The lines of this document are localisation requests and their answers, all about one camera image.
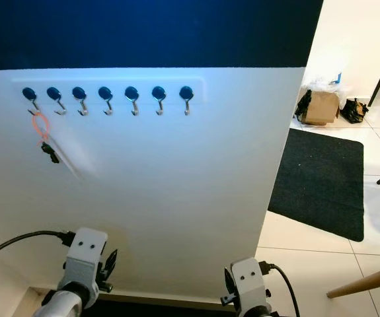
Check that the black bag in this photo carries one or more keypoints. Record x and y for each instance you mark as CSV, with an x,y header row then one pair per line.
x,y
355,111
303,105

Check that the black floor mat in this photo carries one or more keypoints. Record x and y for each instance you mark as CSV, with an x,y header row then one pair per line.
x,y
322,181

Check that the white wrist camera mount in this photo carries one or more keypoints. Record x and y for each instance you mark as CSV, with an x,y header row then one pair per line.
x,y
87,257
249,284

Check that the clear plastic bag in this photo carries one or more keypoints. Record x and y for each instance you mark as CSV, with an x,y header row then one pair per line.
x,y
322,84

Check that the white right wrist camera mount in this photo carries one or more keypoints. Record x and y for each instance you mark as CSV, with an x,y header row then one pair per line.
x,y
249,284

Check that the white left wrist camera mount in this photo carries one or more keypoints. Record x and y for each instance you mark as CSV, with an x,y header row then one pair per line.
x,y
87,257

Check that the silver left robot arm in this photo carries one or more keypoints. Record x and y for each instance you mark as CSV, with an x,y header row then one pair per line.
x,y
67,305

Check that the brown cardboard box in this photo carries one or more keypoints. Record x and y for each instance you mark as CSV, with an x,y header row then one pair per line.
x,y
322,109

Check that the wooden table leg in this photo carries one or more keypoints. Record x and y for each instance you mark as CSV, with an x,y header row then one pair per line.
x,y
368,281

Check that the blue capped metal hook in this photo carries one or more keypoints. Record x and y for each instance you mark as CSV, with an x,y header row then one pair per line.
x,y
29,94
131,92
158,92
186,92
79,92
54,93
105,92

